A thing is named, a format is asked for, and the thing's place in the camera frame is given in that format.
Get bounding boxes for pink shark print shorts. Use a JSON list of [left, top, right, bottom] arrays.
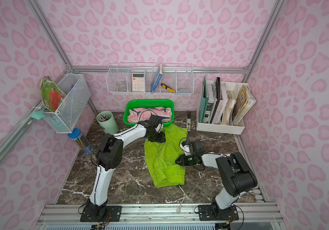
[[127, 107, 172, 123]]

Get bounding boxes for lime green garment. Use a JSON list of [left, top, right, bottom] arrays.
[[144, 124, 187, 188]]

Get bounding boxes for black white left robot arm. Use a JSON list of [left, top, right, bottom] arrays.
[[83, 114, 165, 218]]

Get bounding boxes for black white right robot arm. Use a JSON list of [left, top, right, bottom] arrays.
[[175, 138, 258, 211]]

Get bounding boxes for green plastic basket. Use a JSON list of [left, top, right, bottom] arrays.
[[123, 99, 175, 127]]

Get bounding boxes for black remote control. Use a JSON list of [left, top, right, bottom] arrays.
[[186, 111, 191, 132]]

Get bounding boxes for yellow utility knife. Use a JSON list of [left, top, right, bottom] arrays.
[[161, 83, 176, 93]]

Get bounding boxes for blue book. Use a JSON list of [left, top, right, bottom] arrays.
[[150, 64, 163, 93]]

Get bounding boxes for pink calculator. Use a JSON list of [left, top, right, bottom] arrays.
[[132, 73, 145, 92]]

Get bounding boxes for small glass dish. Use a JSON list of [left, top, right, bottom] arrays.
[[117, 82, 128, 92]]

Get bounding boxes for mint green cup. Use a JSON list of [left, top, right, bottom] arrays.
[[96, 111, 119, 135]]

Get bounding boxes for white file organizer rack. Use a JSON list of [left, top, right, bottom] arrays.
[[196, 79, 251, 135]]

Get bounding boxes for dark green folder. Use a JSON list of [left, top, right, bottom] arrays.
[[198, 77, 208, 123]]

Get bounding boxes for brown paper envelopes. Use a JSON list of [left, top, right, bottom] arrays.
[[232, 85, 257, 126]]

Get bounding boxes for blue lid pencil jar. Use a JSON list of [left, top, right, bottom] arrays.
[[67, 128, 94, 154]]

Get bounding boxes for green red paper packet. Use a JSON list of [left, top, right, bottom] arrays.
[[40, 76, 66, 112]]

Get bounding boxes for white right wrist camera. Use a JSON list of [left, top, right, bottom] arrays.
[[180, 141, 191, 155]]

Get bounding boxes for clear wire wall shelf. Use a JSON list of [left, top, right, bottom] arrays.
[[106, 63, 195, 95]]

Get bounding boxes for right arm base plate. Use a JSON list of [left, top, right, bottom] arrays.
[[195, 203, 239, 221]]

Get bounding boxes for white mesh wall basket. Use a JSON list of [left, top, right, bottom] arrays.
[[43, 73, 91, 133]]

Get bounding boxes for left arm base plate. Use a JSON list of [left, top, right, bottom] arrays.
[[80, 206, 122, 223]]

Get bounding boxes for mint green wall hook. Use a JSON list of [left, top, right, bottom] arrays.
[[31, 110, 46, 120]]

